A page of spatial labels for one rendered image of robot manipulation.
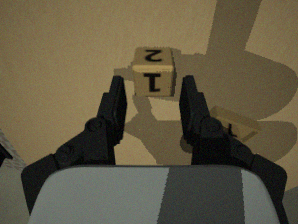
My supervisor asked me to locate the beige number cube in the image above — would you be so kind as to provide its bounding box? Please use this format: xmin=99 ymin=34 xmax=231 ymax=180
xmin=218 ymin=119 xmax=243 ymax=143
xmin=132 ymin=47 xmax=174 ymax=96

